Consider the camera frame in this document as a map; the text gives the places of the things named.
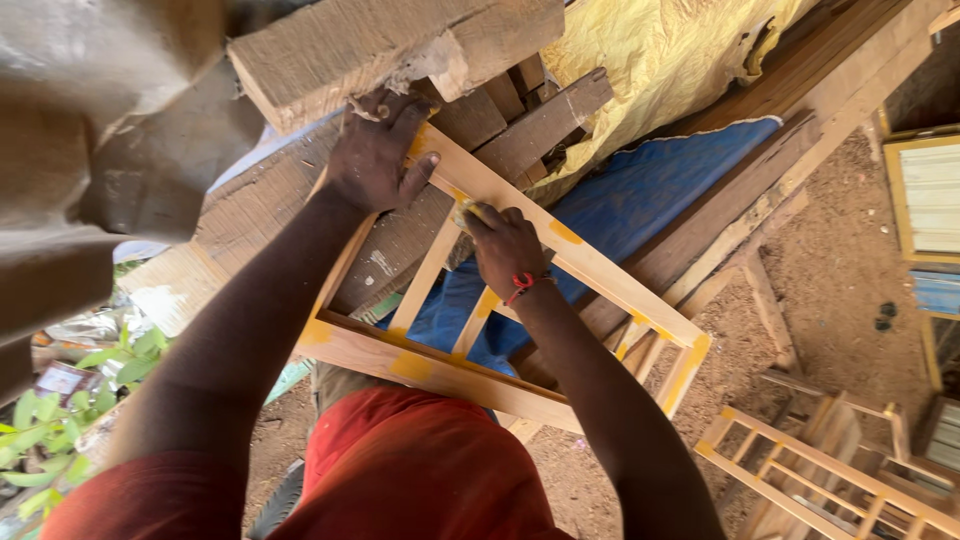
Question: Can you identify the yellow plastic tarp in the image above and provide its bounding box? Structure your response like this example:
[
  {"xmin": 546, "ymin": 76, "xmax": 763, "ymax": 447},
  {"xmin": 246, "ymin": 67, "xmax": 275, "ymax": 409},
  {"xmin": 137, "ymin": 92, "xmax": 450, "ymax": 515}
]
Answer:
[{"xmin": 525, "ymin": 0, "xmax": 822, "ymax": 207}]

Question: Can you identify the worn flat plywood board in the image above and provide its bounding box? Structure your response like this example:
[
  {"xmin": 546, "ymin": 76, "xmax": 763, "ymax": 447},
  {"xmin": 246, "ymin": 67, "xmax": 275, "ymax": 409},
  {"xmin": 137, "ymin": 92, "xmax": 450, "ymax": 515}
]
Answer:
[{"xmin": 116, "ymin": 120, "xmax": 455, "ymax": 339}]

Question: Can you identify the yellow sandpaper piece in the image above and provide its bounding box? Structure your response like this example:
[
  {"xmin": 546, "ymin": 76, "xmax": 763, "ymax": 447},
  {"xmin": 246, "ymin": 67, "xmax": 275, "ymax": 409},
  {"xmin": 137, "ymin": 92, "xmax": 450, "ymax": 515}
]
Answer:
[{"xmin": 452, "ymin": 197, "xmax": 489, "ymax": 232}]

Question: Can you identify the thick rough timber beam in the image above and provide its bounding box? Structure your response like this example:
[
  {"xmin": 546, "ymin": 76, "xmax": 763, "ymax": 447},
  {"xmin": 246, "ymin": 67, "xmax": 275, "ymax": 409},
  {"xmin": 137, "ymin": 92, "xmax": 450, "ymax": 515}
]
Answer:
[{"xmin": 227, "ymin": 0, "xmax": 567, "ymax": 138}]

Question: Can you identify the blue plastic tarp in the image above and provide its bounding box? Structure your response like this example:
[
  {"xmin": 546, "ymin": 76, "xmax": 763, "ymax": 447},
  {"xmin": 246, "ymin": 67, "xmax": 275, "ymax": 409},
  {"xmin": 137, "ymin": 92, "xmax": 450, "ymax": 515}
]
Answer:
[{"xmin": 375, "ymin": 116, "xmax": 785, "ymax": 376}]

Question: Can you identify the light wooden slatted frame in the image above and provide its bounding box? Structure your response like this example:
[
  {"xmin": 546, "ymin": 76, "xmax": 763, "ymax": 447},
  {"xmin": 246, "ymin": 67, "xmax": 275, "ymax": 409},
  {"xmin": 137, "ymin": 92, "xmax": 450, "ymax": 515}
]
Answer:
[{"xmin": 296, "ymin": 120, "xmax": 714, "ymax": 436}]

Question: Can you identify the labelled tin can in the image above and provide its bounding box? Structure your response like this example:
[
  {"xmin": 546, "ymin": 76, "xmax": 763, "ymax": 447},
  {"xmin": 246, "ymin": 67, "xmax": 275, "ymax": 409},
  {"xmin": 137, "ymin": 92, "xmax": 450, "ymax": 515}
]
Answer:
[{"xmin": 33, "ymin": 360, "xmax": 102, "ymax": 402}]

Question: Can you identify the blue panel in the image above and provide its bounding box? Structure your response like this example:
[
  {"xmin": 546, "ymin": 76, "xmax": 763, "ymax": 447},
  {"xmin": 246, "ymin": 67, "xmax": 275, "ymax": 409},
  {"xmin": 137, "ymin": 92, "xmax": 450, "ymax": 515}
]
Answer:
[{"xmin": 909, "ymin": 270, "xmax": 960, "ymax": 318}]

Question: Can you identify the green leafy plant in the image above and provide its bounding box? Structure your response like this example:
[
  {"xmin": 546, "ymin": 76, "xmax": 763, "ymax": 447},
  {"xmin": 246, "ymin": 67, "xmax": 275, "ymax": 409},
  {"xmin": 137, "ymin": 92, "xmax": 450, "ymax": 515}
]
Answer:
[{"xmin": 0, "ymin": 326, "xmax": 170, "ymax": 522}]

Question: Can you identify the red shirt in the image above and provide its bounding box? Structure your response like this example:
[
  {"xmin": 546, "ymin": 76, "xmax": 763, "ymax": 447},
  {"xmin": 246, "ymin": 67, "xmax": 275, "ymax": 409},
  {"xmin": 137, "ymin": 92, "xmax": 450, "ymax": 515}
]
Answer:
[{"xmin": 41, "ymin": 386, "xmax": 575, "ymax": 540}]

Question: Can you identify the unfinished wooden ladder-like frame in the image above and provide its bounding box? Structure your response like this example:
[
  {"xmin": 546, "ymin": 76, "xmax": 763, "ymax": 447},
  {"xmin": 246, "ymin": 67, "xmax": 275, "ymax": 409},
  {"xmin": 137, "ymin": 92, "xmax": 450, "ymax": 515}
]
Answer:
[{"xmin": 693, "ymin": 405, "xmax": 960, "ymax": 540}]

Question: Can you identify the long wooden bench frame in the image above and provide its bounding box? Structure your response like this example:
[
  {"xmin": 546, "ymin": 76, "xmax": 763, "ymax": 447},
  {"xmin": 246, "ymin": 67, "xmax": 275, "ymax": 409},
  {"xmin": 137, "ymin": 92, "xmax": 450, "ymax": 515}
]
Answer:
[{"xmin": 517, "ymin": 0, "xmax": 954, "ymax": 391}]

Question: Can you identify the stack of dark wooden planks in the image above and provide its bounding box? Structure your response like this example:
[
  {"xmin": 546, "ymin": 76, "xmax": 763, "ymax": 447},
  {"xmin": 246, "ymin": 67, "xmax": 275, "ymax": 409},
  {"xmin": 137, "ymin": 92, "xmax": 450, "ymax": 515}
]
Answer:
[{"xmin": 330, "ymin": 52, "xmax": 616, "ymax": 316}]

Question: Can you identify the person's right hand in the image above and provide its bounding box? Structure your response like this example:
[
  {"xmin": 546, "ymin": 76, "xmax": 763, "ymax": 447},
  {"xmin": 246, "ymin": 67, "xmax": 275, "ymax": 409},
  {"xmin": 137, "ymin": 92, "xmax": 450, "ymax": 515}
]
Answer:
[{"xmin": 459, "ymin": 202, "xmax": 556, "ymax": 300}]

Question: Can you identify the person's left hand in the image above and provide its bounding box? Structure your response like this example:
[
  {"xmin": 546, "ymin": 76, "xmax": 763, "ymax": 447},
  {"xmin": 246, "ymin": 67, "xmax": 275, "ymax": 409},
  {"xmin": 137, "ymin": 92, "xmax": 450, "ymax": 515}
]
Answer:
[{"xmin": 326, "ymin": 88, "xmax": 444, "ymax": 216}]

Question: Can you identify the red cord bracelet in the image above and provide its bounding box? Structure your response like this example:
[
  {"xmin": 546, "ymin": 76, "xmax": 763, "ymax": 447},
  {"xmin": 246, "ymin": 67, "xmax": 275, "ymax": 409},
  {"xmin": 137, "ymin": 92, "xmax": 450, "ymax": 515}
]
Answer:
[{"xmin": 504, "ymin": 270, "xmax": 558, "ymax": 307}]

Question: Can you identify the black rubber tyre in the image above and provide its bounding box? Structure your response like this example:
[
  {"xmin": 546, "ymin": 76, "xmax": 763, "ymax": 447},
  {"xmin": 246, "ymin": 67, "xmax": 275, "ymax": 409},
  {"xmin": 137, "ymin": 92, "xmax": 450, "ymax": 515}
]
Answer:
[{"xmin": 246, "ymin": 457, "xmax": 307, "ymax": 540}]

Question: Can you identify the yellow-framed louvre window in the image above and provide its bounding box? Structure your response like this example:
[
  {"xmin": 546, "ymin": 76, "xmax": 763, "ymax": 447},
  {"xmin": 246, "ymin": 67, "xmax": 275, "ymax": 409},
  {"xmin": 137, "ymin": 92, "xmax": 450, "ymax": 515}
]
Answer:
[{"xmin": 883, "ymin": 135, "xmax": 960, "ymax": 265}]

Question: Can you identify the heap of unfinished wooden frames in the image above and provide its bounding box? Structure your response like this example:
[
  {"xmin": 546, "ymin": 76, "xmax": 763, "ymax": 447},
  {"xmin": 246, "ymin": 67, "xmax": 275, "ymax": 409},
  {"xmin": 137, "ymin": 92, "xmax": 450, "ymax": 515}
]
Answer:
[{"xmin": 757, "ymin": 367, "xmax": 960, "ymax": 526}]

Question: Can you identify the grey-brown canvas sheet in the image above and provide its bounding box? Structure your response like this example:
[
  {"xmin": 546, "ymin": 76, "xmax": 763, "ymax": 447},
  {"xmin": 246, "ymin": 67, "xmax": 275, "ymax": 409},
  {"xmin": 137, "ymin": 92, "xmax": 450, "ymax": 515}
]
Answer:
[{"xmin": 0, "ymin": 0, "xmax": 267, "ymax": 406}]

